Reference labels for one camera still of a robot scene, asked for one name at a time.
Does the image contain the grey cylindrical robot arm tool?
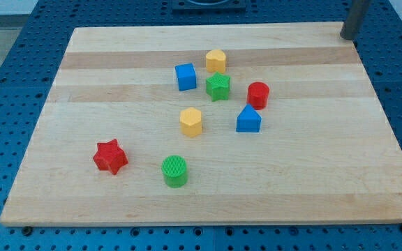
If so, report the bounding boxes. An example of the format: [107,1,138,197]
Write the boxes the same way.
[340,0,371,40]

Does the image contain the yellow hexagon block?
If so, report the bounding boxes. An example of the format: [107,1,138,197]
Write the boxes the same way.
[179,107,202,137]

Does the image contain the green star block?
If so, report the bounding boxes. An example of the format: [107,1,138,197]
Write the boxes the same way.
[206,72,231,102]

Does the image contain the wooden board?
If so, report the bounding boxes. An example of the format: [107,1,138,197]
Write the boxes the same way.
[0,22,402,227]

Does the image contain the blue triangle block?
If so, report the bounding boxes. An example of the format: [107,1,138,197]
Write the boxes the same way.
[236,104,262,132]

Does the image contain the green cylinder block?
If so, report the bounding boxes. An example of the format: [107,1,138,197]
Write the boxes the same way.
[161,155,188,188]

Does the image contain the blue cube block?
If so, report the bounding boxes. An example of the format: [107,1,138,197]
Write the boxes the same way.
[174,63,197,91]

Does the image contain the red cylinder block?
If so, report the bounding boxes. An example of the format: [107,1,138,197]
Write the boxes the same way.
[246,82,270,110]

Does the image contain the yellow heart block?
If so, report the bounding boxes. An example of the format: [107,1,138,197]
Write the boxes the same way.
[205,49,227,73]

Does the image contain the red star block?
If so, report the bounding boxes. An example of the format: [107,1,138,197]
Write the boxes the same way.
[93,139,128,175]

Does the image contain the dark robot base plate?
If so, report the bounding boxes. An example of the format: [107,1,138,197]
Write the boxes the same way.
[170,0,246,12]

